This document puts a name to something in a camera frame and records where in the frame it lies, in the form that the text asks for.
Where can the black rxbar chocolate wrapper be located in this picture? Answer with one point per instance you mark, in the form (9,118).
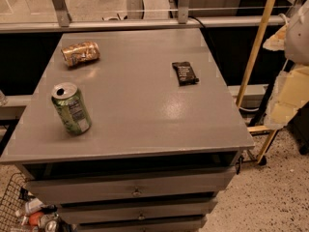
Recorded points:
(185,73)

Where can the top drawer knob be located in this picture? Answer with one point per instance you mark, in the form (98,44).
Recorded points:
(137,192)

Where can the green soda can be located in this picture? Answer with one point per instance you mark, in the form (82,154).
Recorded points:
(69,104)

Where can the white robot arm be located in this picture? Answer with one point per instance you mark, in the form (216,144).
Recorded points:
(291,89)

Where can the drawer knob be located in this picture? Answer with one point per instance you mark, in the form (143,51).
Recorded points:
(137,192)
(141,217)

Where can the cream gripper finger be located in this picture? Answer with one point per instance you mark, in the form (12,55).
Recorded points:
(291,89)

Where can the grey drawer cabinet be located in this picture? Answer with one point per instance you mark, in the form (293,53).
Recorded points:
(178,144)

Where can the crushed gold can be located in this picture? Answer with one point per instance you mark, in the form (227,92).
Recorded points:
(75,54)

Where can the yellow wooden easel frame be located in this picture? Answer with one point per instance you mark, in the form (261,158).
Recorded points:
(248,71)

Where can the wire basket with items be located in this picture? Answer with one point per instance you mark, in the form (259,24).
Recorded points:
(20,211)

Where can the metal railing frame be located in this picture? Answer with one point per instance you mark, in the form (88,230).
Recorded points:
(23,16)

